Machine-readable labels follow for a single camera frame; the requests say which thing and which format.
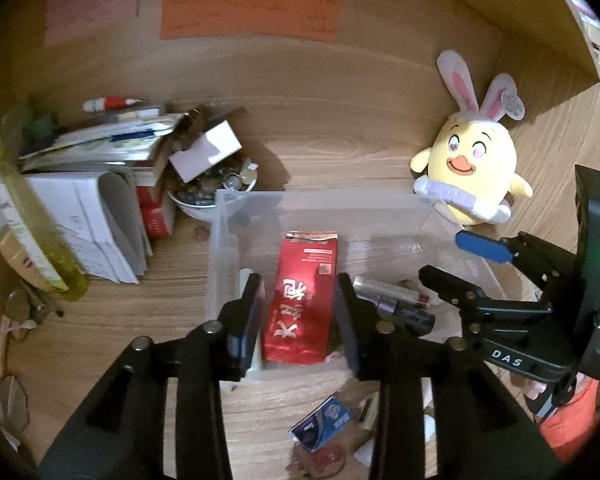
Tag silver lipstick tube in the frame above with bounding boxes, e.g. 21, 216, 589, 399
353, 276, 436, 336

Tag red tea packet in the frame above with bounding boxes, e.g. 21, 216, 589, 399
262, 231, 339, 365

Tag person's right hand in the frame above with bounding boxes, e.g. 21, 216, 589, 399
521, 378, 547, 401

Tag yellow chick bunny plush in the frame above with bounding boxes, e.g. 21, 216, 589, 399
410, 50, 533, 226

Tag clear plastic storage bin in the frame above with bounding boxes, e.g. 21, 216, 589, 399
203, 187, 506, 384

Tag round eyeglasses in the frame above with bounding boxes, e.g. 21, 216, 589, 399
0, 282, 65, 439

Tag red round candy tin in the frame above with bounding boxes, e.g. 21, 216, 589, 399
287, 444, 347, 479

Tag blue card pack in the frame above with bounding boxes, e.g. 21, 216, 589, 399
288, 396, 354, 453

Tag red box under papers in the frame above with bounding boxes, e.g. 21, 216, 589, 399
136, 185, 176, 238

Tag white folded paper stack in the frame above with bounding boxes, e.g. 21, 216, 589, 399
24, 171, 151, 285

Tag white ceramic bowl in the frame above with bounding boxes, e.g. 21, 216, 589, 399
166, 156, 259, 222

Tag small white pink box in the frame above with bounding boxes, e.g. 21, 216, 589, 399
169, 120, 242, 182

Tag stack of booklets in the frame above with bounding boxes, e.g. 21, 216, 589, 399
19, 113, 184, 171

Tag green spray bottle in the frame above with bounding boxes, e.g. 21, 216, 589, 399
0, 135, 88, 301

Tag red white marker pen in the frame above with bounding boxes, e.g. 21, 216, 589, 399
82, 96, 143, 114

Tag orange paper note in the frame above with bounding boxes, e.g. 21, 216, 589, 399
160, 0, 341, 42

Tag pink paper note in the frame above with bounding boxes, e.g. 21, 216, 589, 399
44, 0, 138, 47

